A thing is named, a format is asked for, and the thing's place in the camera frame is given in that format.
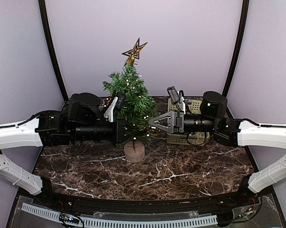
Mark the gold black bauble ornament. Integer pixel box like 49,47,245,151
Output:
148,127,159,136

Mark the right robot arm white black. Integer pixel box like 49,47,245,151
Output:
149,91,286,206

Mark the black frame post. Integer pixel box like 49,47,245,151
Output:
222,0,249,97
38,0,68,102

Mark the thin wire fairy light string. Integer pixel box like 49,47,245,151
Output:
124,75,152,141

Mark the small green christmas tree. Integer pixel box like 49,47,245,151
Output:
103,65,158,142

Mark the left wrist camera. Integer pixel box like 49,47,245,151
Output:
103,92,126,123

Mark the round wooden tree base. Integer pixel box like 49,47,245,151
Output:
124,141,145,163

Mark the left black frame post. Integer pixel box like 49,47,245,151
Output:
38,0,68,102

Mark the green plastic basket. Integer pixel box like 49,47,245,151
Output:
167,97,210,146

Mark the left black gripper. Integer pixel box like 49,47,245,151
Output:
72,118,140,144

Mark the right black frame post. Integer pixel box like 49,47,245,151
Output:
222,0,249,97

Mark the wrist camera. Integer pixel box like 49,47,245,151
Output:
167,86,190,114
103,92,126,123

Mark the gold star tree topper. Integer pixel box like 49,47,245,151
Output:
122,38,148,66

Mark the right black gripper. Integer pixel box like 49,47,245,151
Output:
149,110,218,134

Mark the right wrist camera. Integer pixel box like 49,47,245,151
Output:
167,86,190,114

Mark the white slotted cable duct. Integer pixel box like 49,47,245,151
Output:
21,203,218,228

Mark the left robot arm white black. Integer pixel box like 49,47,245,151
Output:
0,93,140,207

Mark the black front rail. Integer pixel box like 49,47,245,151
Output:
34,191,260,214

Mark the red bauble ornament back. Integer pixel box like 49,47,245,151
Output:
104,96,112,106

